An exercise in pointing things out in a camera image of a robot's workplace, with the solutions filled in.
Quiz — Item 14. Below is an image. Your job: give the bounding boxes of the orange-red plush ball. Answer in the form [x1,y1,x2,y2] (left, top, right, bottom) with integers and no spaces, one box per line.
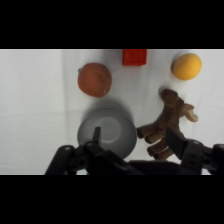
[77,62,113,98]

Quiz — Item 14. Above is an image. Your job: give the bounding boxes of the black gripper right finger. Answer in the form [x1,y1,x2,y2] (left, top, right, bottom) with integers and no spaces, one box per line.
[164,126,205,175]

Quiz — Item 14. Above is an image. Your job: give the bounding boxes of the red block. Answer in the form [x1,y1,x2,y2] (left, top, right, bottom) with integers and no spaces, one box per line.
[121,49,148,67]

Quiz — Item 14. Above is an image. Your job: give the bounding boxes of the grey bowl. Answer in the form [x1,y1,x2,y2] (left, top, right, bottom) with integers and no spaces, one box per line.
[76,109,138,160]

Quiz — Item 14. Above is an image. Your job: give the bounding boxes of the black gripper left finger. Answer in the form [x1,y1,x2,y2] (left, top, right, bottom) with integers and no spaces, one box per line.
[83,126,111,175]

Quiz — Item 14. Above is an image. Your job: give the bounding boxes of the yellow plush ball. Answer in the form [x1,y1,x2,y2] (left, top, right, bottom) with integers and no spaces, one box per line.
[170,52,203,81]

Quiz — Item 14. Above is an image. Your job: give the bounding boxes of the brown plush deer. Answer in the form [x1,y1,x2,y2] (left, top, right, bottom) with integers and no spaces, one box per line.
[136,88,200,161]

